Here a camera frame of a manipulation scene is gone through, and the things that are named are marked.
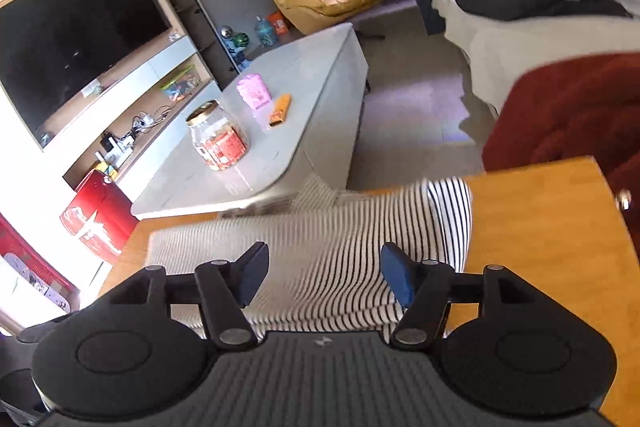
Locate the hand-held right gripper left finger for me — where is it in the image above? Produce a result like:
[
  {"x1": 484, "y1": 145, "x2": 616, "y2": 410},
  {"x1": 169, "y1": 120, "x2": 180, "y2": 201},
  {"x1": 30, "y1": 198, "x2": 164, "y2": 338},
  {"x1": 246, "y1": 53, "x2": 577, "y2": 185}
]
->
[{"x1": 102, "y1": 241, "x2": 271, "y2": 352}]

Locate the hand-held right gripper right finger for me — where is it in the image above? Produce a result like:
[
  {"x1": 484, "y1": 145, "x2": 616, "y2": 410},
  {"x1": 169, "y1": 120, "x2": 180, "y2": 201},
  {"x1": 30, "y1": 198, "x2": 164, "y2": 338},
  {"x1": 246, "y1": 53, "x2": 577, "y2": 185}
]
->
[{"x1": 380, "y1": 242, "x2": 551, "y2": 350}]

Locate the striped knit garment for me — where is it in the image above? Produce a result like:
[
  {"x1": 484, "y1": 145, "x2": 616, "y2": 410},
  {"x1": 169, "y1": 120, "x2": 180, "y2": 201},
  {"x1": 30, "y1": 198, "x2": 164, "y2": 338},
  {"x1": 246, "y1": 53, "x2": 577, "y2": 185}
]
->
[{"x1": 147, "y1": 174, "x2": 473, "y2": 343}]

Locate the glass jar with gold lid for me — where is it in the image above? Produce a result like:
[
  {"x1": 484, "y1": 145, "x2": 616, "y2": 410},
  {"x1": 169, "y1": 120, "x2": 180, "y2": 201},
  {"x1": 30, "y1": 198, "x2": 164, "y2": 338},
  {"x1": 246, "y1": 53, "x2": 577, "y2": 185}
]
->
[{"x1": 186, "y1": 99, "x2": 249, "y2": 172}]

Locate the red standing appliance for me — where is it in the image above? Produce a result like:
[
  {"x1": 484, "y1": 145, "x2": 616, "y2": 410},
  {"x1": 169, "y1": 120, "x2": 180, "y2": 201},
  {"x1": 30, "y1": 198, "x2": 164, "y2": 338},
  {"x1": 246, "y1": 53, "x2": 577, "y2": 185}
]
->
[{"x1": 60, "y1": 169, "x2": 140, "y2": 265}]

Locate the orange snack packet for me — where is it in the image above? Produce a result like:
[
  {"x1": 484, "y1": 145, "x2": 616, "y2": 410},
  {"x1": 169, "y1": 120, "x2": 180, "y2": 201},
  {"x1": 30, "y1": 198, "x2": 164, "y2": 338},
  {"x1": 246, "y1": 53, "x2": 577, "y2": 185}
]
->
[{"x1": 266, "y1": 93, "x2": 292, "y2": 128}]

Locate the pink cup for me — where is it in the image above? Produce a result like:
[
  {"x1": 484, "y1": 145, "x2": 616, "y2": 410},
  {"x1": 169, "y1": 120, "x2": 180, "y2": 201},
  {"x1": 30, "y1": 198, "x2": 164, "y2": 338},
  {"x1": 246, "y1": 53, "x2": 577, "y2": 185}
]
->
[{"x1": 236, "y1": 74, "x2": 273, "y2": 110}]

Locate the clear box of toys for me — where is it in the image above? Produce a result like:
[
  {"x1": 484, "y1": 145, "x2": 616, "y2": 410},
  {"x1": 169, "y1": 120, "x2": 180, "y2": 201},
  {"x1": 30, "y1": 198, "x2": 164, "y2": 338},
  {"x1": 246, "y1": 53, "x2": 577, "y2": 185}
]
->
[{"x1": 160, "y1": 66, "x2": 197, "y2": 100}]

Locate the grey coffee table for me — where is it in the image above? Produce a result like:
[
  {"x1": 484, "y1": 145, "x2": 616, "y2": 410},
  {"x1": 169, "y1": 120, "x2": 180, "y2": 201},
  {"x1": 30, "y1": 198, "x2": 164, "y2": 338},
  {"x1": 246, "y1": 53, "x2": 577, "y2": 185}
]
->
[{"x1": 131, "y1": 23, "x2": 370, "y2": 220}]

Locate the dark red fleece blanket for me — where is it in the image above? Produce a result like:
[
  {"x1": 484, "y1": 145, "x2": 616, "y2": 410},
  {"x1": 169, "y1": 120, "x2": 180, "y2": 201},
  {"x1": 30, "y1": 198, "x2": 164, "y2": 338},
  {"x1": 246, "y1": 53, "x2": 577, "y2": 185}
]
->
[{"x1": 482, "y1": 54, "x2": 640, "y2": 253}]

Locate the blue water bottle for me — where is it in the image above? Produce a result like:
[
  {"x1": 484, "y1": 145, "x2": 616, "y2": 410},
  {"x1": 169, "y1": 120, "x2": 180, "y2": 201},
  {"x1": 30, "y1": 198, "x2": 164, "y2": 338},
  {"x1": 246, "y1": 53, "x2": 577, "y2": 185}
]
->
[{"x1": 254, "y1": 16, "x2": 277, "y2": 48}]

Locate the orange bag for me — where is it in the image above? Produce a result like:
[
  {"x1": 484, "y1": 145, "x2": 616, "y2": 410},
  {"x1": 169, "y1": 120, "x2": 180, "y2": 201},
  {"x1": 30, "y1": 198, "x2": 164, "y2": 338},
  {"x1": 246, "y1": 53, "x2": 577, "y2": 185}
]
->
[{"x1": 267, "y1": 12, "x2": 291, "y2": 35}]

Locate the grey sofa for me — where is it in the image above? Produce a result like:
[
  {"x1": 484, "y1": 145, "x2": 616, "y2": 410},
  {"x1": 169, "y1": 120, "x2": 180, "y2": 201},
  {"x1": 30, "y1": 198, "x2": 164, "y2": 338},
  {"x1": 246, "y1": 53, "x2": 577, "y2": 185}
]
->
[{"x1": 417, "y1": 0, "x2": 640, "y2": 118}]

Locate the black television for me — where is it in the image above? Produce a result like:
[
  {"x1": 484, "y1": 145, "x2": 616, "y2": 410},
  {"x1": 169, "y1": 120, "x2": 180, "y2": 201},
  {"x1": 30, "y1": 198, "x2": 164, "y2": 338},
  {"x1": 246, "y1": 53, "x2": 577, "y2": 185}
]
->
[{"x1": 0, "y1": 0, "x2": 173, "y2": 150}]

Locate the white power strip with cables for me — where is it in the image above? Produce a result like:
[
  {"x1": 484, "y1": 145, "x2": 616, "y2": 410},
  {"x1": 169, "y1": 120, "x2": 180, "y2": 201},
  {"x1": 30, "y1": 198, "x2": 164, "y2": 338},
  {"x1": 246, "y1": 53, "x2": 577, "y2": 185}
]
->
[{"x1": 97, "y1": 107, "x2": 171, "y2": 168}]

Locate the white wall shelf unit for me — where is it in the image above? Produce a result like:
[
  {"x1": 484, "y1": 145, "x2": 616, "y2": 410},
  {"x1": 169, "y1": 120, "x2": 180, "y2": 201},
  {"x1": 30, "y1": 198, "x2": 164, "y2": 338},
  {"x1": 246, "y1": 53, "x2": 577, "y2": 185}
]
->
[{"x1": 62, "y1": 34, "x2": 223, "y2": 208}]

